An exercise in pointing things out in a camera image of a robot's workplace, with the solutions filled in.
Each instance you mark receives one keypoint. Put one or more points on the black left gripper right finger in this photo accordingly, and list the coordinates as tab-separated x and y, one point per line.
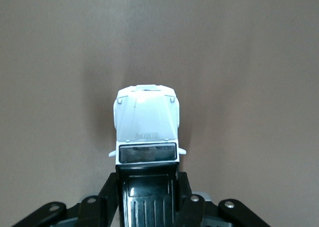
189	212

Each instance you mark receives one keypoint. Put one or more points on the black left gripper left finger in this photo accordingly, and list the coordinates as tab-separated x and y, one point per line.
107	207

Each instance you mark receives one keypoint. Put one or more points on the white jeep toy black roof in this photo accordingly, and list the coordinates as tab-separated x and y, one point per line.
147	112

